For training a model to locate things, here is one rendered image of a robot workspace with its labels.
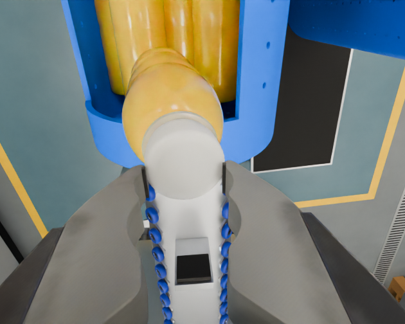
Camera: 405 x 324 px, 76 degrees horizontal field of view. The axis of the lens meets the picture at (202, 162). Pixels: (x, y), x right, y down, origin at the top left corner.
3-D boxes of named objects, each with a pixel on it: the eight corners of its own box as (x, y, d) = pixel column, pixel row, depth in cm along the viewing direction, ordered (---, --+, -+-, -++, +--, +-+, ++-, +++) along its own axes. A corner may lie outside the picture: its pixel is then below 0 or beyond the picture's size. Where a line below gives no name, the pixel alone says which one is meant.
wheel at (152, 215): (153, 227, 68) (160, 224, 69) (152, 215, 66) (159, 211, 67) (144, 219, 71) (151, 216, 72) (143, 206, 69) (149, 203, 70)
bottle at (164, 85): (179, 33, 27) (227, 63, 11) (202, 95, 31) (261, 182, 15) (117, 60, 27) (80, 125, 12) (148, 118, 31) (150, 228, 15)
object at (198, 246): (175, 245, 80) (175, 291, 67) (175, 235, 78) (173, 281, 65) (208, 242, 80) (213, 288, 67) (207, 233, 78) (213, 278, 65)
